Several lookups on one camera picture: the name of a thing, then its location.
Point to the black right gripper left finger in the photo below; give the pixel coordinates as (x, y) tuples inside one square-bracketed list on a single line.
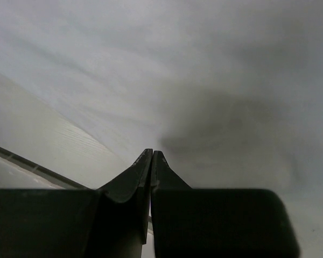
[(111, 221)]

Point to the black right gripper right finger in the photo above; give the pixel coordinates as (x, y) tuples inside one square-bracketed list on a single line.
[(191, 222)]

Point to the white skirt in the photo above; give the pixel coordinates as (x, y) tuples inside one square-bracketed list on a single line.
[(230, 91)]

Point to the aluminium front rail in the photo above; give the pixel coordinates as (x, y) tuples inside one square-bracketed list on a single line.
[(38, 170)]

